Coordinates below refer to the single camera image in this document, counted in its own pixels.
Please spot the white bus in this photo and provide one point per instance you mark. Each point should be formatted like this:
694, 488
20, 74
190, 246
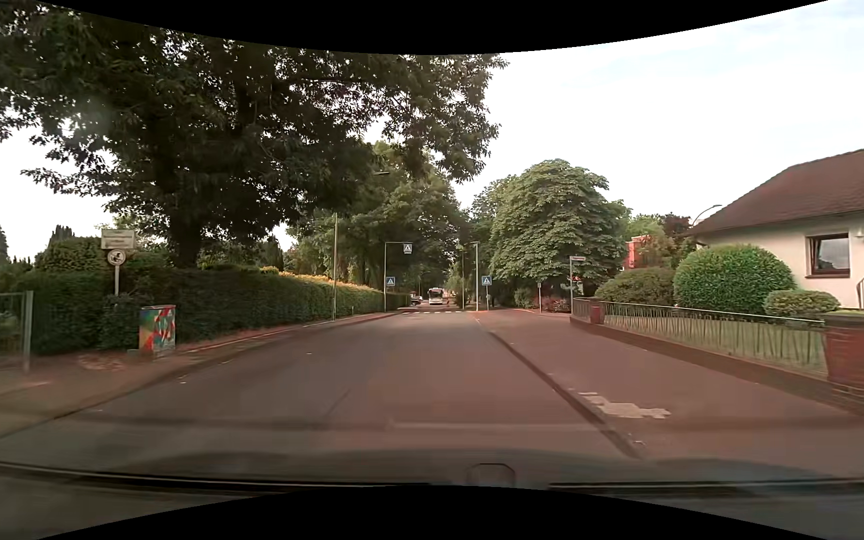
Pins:
436, 295

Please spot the row of trees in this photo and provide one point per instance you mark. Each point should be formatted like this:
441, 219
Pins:
394, 225

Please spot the grey asphalt road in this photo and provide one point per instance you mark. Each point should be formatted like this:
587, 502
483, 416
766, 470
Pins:
409, 367

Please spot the large round-crowned green tree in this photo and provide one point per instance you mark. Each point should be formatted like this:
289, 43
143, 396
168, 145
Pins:
556, 221

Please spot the long trimmed green hedge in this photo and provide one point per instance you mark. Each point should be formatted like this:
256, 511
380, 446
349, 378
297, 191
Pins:
237, 300

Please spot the car's own bonnet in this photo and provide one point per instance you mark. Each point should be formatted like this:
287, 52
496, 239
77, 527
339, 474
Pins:
432, 469

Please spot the red building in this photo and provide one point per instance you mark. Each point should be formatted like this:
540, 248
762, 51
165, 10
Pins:
634, 252

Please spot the large dark green tree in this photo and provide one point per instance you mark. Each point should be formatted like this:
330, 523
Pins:
199, 135

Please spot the colourfully painted street cabinet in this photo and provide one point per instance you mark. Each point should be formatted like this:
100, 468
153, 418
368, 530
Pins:
157, 328

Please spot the red paved pavement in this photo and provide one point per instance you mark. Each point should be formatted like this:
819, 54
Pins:
64, 382
702, 390

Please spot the large round trimmed bush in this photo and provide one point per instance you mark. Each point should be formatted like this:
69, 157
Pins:
732, 279

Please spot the metal fence with brick posts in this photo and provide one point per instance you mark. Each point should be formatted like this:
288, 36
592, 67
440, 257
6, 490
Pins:
777, 341

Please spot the small round trimmed bush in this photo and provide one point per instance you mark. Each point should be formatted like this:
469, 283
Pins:
801, 302

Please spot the white house with brown roof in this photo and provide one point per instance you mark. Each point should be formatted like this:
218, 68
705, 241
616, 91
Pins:
829, 225

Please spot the blue crossing sign on post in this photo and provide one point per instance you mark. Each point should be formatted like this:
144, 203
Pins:
486, 282
390, 282

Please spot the lamp post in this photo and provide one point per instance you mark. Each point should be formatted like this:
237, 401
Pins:
704, 212
475, 274
334, 262

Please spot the street name sign on post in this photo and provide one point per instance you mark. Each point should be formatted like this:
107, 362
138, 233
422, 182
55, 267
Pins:
573, 274

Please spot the road sign on post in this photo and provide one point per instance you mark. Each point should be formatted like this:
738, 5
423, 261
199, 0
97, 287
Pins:
117, 247

